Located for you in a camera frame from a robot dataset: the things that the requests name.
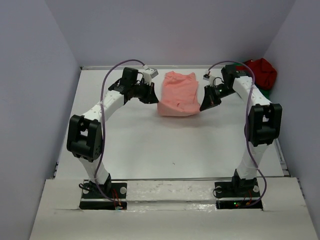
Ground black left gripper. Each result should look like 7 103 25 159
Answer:
130 80 158 105

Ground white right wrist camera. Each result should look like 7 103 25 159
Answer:
203 71 221 87

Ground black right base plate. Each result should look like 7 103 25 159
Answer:
212 180 263 210

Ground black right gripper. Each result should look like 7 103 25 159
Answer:
200 83 236 112

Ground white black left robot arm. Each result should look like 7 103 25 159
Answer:
66 65 159 199

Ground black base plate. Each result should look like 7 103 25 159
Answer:
78 180 128 211
212 180 263 210

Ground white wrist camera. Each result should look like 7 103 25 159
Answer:
203 71 221 87
142 68 159 86

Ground green t shirt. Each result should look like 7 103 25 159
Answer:
234 63 270 99

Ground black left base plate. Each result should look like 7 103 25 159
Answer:
78 180 128 211

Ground red t shirt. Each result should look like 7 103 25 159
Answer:
244 58 278 91

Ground white foam strip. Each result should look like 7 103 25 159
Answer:
126 180 216 212

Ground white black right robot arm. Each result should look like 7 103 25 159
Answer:
200 61 283 201

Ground pink t shirt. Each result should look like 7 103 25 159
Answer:
157 71 200 117

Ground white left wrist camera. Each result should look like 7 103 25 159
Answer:
142 68 159 86

